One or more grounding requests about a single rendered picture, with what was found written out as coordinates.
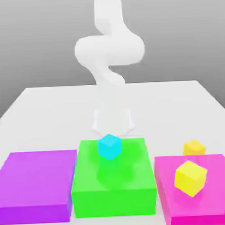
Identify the small orange-yellow cube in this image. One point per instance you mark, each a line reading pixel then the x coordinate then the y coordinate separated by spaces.
pixel 194 148

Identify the small yellow cube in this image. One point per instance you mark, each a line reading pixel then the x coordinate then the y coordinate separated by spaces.
pixel 190 178

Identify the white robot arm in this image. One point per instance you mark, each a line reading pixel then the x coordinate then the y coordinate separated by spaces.
pixel 109 50

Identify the large green box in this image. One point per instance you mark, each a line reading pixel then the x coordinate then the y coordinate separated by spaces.
pixel 115 187

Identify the small cyan cube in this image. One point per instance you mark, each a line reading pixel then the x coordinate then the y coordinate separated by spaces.
pixel 109 147

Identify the large pink box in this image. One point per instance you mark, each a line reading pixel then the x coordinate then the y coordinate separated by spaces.
pixel 201 204

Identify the large purple box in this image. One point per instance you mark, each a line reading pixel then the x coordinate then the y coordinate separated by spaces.
pixel 34 182

